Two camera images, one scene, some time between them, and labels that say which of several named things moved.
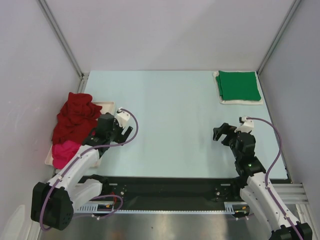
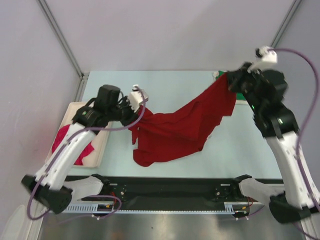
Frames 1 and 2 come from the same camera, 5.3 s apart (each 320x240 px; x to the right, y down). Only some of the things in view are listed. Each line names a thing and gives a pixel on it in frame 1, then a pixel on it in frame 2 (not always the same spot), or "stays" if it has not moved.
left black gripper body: [113, 135] to [123, 112]
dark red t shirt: [76, 119] to [160, 136]
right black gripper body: [237, 133] to [242, 81]
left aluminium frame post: [84, 76] stays
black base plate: [170, 190] stays
